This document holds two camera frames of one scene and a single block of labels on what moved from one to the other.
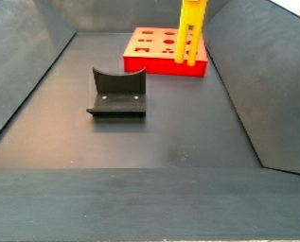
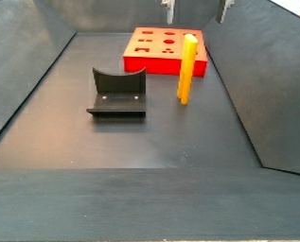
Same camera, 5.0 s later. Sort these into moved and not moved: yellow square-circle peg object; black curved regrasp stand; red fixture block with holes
Moved: yellow square-circle peg object
Not moved: red fixture block with holes; black curved regrasp stand
